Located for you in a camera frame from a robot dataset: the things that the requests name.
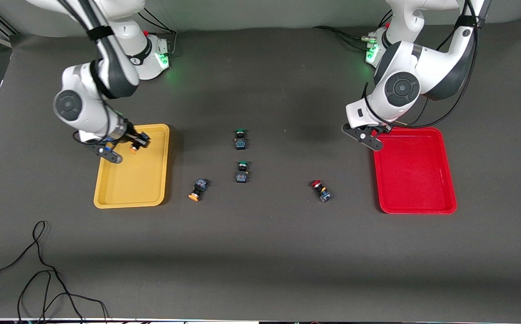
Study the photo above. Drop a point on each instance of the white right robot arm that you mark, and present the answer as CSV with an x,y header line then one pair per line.
x,y
80,103

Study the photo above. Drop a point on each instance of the yellow push button switch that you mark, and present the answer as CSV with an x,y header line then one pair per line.
x,y
133,148
199,188

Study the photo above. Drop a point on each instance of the red push button switch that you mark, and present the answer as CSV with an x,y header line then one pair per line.
x,y
322,192

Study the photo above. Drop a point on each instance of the dark grey table cloth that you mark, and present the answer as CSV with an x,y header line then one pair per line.
x,y
278,252

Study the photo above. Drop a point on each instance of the green push button switch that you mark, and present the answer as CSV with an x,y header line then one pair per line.
x,y
242,175
240,143

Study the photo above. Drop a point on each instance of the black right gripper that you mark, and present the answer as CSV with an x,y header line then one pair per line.
x,y
131,132

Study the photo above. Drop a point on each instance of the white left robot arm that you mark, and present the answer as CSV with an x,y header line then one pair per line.
x,y
400,87

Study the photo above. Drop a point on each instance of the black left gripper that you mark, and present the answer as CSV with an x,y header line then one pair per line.
x,y
381,129

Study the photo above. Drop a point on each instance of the red plastic tray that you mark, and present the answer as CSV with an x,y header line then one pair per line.
x,y
413,180

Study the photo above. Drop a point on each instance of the yellow plastic tray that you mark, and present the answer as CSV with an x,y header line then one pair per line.
x,y
139,180

